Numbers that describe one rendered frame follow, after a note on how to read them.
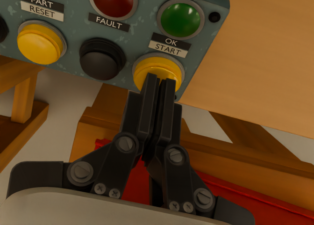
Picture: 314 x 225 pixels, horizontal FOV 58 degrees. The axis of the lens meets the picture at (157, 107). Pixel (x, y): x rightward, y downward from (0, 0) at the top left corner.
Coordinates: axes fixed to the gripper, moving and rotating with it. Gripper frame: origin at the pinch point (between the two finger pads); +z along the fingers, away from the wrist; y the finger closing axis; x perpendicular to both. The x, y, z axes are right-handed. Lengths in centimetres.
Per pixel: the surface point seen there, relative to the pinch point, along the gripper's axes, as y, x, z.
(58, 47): -5.9, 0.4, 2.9
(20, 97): -29, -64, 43
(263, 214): 16.7, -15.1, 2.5
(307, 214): 24.2, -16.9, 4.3
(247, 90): 7.3, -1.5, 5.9
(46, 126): -25, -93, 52
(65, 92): -21, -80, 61
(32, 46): -7.2, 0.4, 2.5
